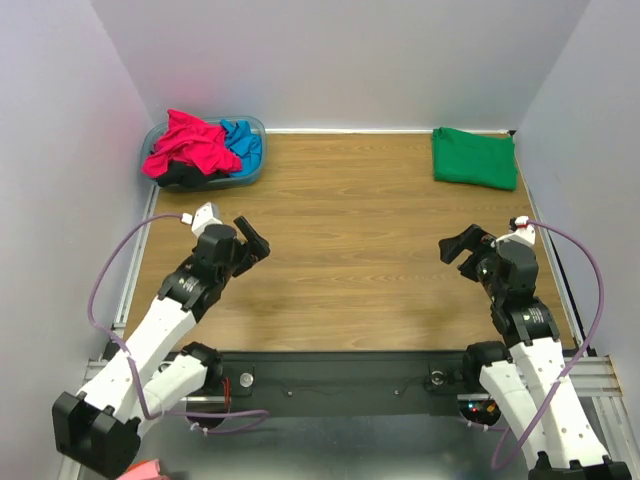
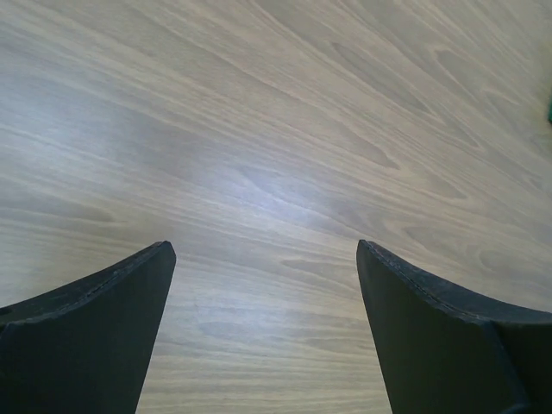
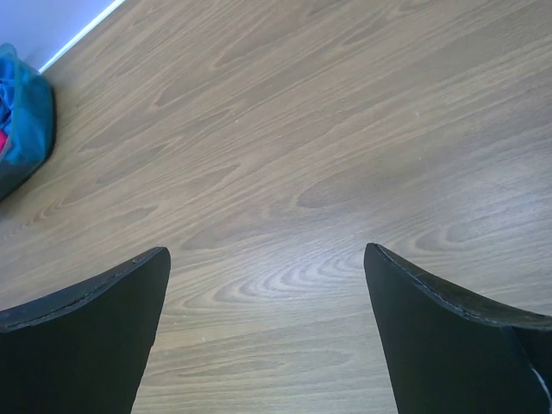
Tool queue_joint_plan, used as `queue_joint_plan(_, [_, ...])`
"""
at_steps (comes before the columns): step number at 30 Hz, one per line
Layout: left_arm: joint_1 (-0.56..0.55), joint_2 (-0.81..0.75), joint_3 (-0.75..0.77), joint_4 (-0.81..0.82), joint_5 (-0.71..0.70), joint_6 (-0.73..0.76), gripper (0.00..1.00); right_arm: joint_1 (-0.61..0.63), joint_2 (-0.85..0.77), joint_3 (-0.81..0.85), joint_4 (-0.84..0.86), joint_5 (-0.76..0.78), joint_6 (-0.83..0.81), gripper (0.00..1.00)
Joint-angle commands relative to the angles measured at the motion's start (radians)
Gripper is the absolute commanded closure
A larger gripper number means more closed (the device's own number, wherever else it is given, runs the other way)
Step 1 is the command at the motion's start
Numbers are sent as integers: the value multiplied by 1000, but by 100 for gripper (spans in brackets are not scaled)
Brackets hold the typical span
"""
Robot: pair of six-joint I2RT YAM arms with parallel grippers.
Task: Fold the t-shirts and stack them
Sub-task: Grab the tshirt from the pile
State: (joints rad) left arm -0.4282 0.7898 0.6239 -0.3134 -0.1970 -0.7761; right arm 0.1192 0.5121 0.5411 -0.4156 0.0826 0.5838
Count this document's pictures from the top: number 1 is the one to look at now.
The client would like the translucent blue plastic bin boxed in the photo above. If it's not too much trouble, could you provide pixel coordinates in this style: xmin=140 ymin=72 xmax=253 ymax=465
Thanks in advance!
xmin=140 ymin=116 xmax=267 ymax=192

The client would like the black t shirt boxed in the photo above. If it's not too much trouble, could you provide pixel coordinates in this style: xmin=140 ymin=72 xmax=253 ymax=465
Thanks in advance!
xmin=154 ymin=161 xmax=229 ymax=190

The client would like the pink red t shirt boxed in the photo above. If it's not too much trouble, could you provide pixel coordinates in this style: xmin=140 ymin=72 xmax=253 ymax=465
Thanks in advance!
xmin=141 ymin=109 xmax=242 ymax=179

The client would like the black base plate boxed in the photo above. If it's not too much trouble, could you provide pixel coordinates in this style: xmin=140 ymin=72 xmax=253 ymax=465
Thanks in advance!
xmin=179 ymin=350 xmax=497 ymax=417

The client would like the aluminium frame rail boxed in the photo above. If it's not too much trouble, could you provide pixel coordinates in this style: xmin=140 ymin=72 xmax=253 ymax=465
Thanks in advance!
xmin=569 ymin=356 xmax=622 ymax=398

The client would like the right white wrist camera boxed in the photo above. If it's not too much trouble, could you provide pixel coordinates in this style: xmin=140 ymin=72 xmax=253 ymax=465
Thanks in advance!
xmin=496 ymin=216 xmax=536 ymax=248

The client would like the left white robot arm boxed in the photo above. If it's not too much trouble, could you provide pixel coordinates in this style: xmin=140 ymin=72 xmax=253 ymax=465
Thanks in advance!
xmin=52 ymin=213 xmax=270 ymax=479

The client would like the green folded t shirt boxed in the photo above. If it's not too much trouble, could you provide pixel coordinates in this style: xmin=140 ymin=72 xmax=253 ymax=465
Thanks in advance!
xmin=432 ymin=127 xmax=518 ymax=191

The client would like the pink cloth at bottom edge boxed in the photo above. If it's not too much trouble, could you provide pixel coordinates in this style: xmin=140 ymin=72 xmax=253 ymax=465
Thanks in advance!
xmin=118 ymin=459 xmax=166 ymax=480

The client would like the blue t shirt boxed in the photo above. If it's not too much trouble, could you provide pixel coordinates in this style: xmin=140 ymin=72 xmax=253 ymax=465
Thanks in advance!
xmin=220 ymin=119 xmax=262 ymax=177

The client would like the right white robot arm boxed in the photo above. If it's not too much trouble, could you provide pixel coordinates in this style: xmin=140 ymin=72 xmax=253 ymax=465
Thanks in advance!
xmin=438 ymin=216 xmax=632 ymax=479

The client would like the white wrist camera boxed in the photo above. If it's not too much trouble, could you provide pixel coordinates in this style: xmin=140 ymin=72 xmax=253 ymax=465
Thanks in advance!
xmin=496 ymin=216 xmax=536 ymax=248
xmin=180 ymin=202 xmax=222 ymax=237

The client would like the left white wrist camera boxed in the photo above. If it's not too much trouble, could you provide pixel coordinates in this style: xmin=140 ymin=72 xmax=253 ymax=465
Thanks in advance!
xmin=180 ymin=202 xmax=222 ymax=237

